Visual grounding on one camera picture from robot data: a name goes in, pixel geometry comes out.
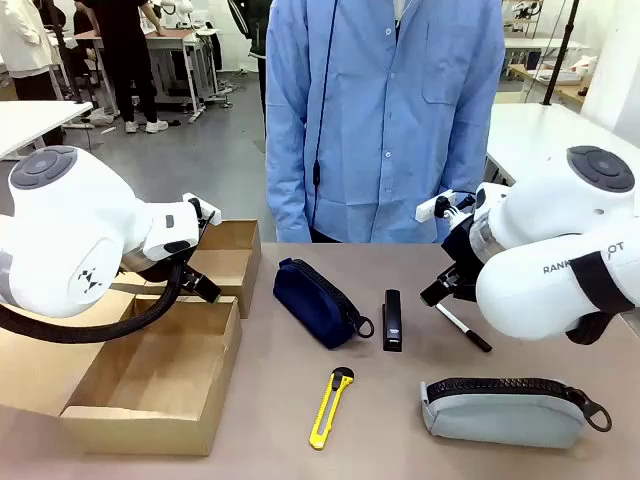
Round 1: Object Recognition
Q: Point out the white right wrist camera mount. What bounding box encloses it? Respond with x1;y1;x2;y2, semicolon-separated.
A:
415;190;476;224

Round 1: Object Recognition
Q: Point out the person in blue shirt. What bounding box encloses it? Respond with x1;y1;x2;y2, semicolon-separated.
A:
264;0;506;245

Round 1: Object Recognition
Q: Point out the small cardboard box with lid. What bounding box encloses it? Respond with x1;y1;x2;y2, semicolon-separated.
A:
112;218;263;320

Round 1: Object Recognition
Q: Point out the bystander in black clothes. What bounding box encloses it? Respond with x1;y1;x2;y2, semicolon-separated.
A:
74;0;170;135

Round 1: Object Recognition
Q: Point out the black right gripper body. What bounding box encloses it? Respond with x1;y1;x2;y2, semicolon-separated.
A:
439;219;481;301

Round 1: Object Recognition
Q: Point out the brown top background desk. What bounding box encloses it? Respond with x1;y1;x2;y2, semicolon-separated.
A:
74;27;222;124

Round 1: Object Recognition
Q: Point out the black right arm strap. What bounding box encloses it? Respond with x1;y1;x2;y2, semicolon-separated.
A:
568;251;636;315

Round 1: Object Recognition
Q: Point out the bystander in white jacket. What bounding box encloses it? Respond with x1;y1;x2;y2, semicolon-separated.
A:
0;0;55;102

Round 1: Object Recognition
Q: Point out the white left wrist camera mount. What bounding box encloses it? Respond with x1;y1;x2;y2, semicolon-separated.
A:
181;192;223;227

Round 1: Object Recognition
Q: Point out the large white side table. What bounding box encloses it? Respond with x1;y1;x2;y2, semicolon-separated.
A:
485;102;640;187

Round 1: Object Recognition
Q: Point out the person's right forearm blue sleeve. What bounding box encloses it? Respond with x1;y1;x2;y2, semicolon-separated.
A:
266;144;314;242

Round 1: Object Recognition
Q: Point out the grey zipper pencil case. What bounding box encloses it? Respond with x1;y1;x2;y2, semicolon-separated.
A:
418;377;614;450

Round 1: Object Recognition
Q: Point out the yellow utility knife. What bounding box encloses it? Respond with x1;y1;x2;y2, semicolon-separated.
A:
308;366;357;450

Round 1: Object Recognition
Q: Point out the black stapler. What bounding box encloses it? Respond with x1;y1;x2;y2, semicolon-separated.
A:
382;288;404;353

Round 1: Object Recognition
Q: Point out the navy blue zipper pencil case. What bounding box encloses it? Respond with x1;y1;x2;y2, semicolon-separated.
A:
272;257;375;350

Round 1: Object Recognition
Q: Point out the black stand pole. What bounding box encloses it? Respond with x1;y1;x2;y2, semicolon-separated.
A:
42;0;96;106

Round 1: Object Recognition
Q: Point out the large open cardboard box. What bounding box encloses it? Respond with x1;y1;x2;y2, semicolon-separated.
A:
0;287;244;457

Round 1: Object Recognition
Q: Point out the bystander in dark striped jacket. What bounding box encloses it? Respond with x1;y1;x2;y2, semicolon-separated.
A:
227;0;274;144

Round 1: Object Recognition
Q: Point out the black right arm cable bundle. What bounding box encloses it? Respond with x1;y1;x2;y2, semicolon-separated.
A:
564;310;615;346

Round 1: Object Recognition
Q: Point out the person's left forearm blue sleeve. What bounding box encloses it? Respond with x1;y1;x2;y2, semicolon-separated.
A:
439;114;501;201

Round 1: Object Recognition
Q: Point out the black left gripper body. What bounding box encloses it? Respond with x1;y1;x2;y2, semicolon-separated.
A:
122;249;196;284

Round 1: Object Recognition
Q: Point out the white table with metal legs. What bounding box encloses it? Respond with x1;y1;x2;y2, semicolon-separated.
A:
0;101;95;162

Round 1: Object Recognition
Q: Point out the white background workbench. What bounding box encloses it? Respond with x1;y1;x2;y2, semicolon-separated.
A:
503;37;592;69

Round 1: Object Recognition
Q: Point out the thin black cord on shirt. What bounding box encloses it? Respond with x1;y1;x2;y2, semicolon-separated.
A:
310;0;342;227

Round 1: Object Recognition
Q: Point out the wooden table with clutter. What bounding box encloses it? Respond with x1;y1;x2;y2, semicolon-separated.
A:
507;62;599;107

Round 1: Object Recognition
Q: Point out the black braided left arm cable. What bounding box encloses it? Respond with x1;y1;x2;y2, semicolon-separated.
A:
0;259;195;346

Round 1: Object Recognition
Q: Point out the black tripod pole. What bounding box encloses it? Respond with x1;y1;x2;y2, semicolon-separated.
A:
541;0;581;106

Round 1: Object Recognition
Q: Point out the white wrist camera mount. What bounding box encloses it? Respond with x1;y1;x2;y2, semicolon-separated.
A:
181;192;223;227
415;190;476;224

